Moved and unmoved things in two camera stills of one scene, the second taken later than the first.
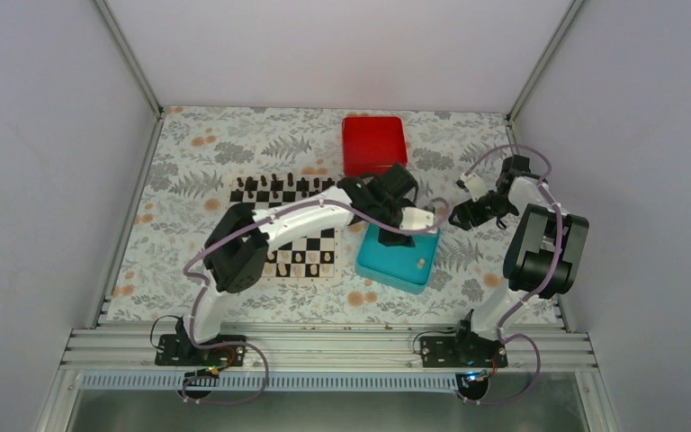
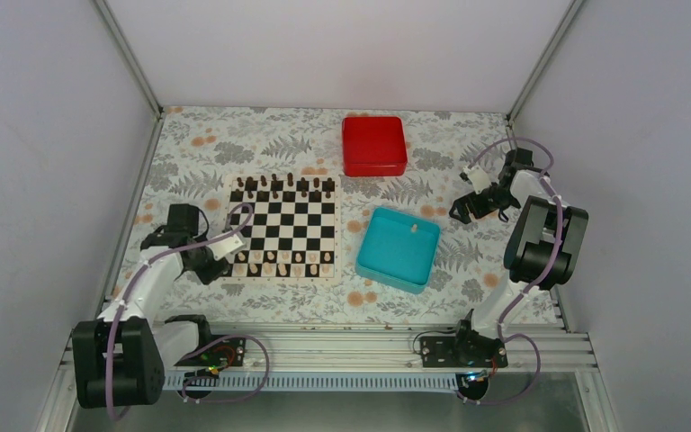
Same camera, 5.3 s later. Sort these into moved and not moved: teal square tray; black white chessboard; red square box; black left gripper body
Moved: black left gripper body
Not moved: red square box; teal square tray; black white chessboard
